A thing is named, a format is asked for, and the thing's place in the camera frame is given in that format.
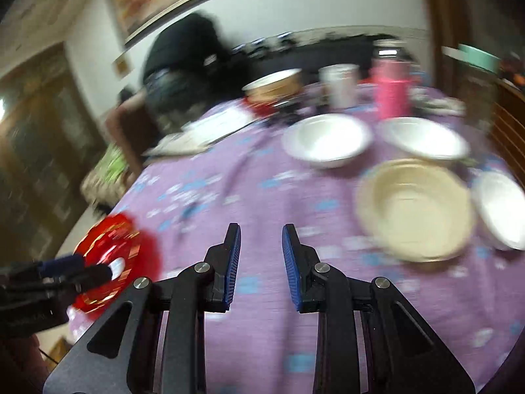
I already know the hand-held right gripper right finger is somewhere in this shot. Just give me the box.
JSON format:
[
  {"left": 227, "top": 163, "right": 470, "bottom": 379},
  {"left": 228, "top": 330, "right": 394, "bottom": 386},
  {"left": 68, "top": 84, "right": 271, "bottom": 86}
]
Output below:
[{"left": 281, "top": 224, "right": 476, "bottom": 394}]

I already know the black sofa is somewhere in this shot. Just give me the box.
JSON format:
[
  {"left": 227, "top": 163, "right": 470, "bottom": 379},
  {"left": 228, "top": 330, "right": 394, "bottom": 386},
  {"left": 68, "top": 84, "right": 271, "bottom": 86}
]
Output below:
[{"left": 230, "top": 33, "right": 411, "bottom": 87}]

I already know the red plate with gold pattern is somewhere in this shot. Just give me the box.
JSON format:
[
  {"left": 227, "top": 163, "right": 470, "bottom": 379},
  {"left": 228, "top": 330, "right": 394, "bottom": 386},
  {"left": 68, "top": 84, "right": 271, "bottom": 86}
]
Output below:
[{"left": 68, "top": 212, "right": 165, "bottom": 321}]

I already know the pink bottle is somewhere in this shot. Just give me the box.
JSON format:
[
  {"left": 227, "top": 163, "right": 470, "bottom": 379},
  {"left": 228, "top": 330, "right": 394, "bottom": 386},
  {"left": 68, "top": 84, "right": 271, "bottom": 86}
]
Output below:
[{"left": 371, "top": 39, "right": 413, "bottom": 121}]

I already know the stack of cream bowls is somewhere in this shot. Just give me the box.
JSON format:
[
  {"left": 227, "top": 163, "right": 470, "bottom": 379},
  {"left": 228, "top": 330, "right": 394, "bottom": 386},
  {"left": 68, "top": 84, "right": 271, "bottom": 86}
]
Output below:
[{"left": 242, "top": 68, "right": 304, "bottom": 105}]

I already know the purple floral tablecloth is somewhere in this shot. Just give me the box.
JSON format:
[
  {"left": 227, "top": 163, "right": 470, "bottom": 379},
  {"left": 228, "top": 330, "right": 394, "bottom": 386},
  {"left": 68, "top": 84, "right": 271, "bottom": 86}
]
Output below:
[{"left": 68, "top": 82, "right": 525, "bottom": 394}]

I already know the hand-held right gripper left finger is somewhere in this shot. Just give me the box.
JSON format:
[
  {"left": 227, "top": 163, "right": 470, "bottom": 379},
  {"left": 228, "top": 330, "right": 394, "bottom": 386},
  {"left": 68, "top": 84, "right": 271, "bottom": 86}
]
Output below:
[{"left": 43, "top": 222, "right": 242, "bottom": 394}]

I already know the brown armchair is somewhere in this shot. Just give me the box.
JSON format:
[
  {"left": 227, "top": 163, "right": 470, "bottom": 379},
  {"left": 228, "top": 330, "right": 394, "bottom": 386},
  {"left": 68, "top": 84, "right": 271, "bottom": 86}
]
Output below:
[{"left": 104, "top": 90, "right": 160, "bottom": 177}]

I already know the white bowl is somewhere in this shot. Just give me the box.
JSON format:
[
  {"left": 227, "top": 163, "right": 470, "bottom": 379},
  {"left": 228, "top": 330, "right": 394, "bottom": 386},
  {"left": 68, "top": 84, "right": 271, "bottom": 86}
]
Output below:
[
  {"left": 375, "top": 117, "right": 470, "bottom": 161},
  {"left": 472, "top": 170, "right": 525, "bottom": 252},
  {"left": 281, "top": 114, "right": 373, "bottom": 169}
]

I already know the teal box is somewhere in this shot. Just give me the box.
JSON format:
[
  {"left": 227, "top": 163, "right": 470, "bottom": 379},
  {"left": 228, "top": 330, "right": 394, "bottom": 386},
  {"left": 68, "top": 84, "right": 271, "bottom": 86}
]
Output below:
[{"left": 443, "top": 43, "right": 501, "bottom": 70}]

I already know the cream bowl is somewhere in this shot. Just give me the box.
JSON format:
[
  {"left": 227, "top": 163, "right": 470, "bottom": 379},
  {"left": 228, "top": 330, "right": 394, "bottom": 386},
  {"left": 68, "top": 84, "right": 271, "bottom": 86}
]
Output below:
[{"left": 356, "top": 158, "right": 476, "bottom": 262}]

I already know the stack of white cups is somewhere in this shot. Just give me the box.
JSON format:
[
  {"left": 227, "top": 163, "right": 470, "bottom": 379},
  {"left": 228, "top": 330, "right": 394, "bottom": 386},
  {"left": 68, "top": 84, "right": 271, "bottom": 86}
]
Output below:
[{"left": 319, "top": 63, "right": 359, "bottom": 109}]

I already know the white booklet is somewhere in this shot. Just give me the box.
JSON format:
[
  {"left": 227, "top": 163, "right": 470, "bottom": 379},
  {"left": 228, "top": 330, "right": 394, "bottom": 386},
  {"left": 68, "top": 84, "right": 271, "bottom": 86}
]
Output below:
[{"left": 143, "top": 133, "right": 210, "bottom": 157}]

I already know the wooden chair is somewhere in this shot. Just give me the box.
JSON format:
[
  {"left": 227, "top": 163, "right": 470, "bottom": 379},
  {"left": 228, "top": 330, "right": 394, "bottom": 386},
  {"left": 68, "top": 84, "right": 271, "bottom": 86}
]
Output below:
[{"left": 490, "top": 78, "right": 525, "bottom": 173}]

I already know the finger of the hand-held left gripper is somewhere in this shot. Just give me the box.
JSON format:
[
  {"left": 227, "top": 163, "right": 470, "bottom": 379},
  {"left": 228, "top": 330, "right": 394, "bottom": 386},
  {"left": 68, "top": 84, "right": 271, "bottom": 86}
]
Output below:
[
  {"left": 53, "top": 263, "right": 116, "bottom": 294},
  {"left": 35, "top": 254, "right": 87, "bottom": 277}
]

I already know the framed wall painting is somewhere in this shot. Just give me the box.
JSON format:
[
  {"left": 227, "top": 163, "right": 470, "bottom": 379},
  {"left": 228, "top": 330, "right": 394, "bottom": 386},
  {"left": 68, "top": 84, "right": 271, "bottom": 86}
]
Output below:
[{"left": 106, "top": 0, "right": 284, "bottom": 48}]

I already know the dark wooden glass cabinet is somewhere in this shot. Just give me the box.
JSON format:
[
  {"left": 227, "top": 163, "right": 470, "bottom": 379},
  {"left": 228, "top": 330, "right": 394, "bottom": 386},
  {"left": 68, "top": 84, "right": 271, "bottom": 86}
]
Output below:
[{"left": 0, "top": 45, "right": 111, "bottom": 263}]

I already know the small wall picture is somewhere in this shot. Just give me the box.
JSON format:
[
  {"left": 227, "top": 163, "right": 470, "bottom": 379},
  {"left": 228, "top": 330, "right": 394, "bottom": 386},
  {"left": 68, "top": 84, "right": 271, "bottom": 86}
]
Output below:
[{"left": 113, "top": 55, "right": 132, "bottom": 77}]

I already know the open white notebook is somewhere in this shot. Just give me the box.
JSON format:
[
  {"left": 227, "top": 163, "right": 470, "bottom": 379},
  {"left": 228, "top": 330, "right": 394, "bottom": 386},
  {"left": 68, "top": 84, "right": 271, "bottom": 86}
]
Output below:
[{"left": 180, "top": 109, "right": 259, "bottom": 144}]

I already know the floral patterned cloth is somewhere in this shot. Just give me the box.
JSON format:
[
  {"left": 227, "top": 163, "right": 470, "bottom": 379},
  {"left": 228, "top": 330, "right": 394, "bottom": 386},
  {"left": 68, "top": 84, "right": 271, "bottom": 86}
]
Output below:
[{"left": 80, "top": 145, "right": 130, "bottom": 210}]

